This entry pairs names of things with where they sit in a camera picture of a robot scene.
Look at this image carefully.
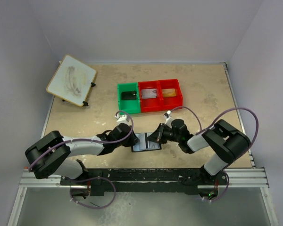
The black card in green bin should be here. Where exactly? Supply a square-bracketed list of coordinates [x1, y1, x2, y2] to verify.
[121, 90, 137, 100]

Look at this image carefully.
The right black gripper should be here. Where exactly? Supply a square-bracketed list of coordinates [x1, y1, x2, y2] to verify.
[146, 122, 181, 144]

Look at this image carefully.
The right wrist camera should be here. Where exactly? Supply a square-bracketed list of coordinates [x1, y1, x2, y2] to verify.
[163, 110, 173, 127]

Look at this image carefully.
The aluminium frame rail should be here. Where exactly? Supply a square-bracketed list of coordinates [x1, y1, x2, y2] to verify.
[19, 168, 269, 188]

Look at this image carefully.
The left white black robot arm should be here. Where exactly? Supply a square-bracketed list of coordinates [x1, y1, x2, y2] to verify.
[25, 123, 139, 185]

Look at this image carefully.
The silver card in red bin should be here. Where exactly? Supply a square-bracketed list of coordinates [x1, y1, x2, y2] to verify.
[141, 89, 157, 99]

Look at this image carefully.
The right red plastic bin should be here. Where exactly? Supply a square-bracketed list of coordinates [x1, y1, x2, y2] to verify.
[158, 79, 183, 110]

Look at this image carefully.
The orange card in red bin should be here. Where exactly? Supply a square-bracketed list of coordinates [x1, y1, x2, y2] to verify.
[162, 89, 176, 98]

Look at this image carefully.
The red plastic bin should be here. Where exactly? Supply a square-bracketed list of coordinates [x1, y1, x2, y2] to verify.
[138, 81, 163, 113]
[158, 79, 183, 110]

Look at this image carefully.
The small whiteboard with wooden frame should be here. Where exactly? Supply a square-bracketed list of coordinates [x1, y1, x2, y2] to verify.
[46, 55, 97, 107]

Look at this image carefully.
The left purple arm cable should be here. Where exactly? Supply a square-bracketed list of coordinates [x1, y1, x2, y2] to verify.
[28, 110, 134, 172]

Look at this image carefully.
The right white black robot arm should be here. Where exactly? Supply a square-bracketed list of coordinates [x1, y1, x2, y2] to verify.
[148, 119, 251, 184]

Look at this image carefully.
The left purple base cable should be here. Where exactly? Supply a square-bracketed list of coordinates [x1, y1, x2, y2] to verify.
[69, 177, 117, 210]

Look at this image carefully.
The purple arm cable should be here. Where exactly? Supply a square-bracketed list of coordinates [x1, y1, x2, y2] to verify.
[28, 110, 134, 172]
[167, 106, 260, 156]

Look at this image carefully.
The green plastic bin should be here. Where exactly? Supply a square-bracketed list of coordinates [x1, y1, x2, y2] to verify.
[117, 82, 141, 114]

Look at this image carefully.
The black card holder wallet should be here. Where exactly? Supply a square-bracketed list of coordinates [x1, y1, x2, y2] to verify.
[131, 132, 162, 153]

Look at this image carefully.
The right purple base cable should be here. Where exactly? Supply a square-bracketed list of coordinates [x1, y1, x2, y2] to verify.
[201, 173, 231, 203]

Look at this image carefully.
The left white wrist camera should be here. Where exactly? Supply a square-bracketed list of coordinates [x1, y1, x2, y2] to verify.
[115, 113, 130, 124]

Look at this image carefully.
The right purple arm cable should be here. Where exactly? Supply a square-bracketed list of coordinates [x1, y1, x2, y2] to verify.
[167, 106, 260, 156]

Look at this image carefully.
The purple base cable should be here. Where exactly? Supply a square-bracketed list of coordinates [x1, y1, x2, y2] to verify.
[69, 177, 117, 210]
[201, 173, 231, 203]

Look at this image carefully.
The middle red plastic bin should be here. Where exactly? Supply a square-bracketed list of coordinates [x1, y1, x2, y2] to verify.
[138, 81, 163, 113]

